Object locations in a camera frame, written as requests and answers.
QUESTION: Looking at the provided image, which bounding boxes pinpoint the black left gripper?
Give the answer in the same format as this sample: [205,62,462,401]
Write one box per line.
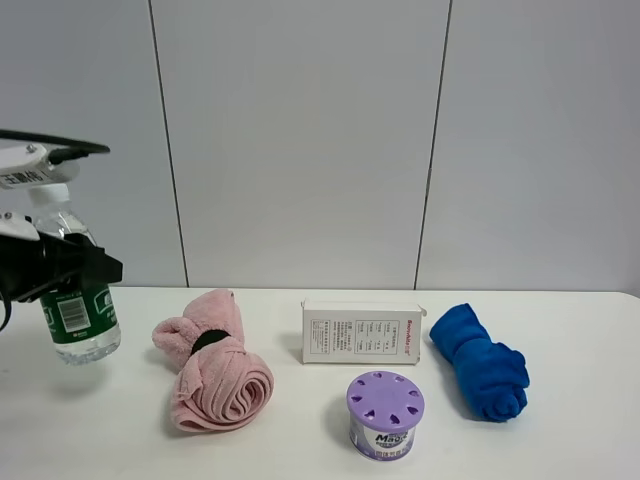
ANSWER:
[1,233,123,302]

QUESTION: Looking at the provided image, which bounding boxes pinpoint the pink rolled towel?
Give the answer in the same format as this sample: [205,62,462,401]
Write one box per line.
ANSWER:
[152,289,274,433]

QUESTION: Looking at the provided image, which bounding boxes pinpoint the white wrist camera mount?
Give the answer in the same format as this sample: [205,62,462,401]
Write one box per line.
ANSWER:
[1,143,91,241]

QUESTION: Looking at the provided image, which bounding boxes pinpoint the clear plastic water bottle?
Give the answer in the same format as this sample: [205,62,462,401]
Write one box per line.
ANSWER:
[28,184,121,366]

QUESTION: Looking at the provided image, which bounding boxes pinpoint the blue rolled towel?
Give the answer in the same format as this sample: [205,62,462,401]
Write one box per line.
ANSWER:
[429,303,530,423]

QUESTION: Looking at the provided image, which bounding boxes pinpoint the purple air freshener can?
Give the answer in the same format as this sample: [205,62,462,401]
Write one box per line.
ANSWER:
[346,371,425,461]

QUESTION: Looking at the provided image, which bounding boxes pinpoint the black cable loop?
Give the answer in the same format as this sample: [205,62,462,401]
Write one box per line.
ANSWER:
[0,128,111,157]

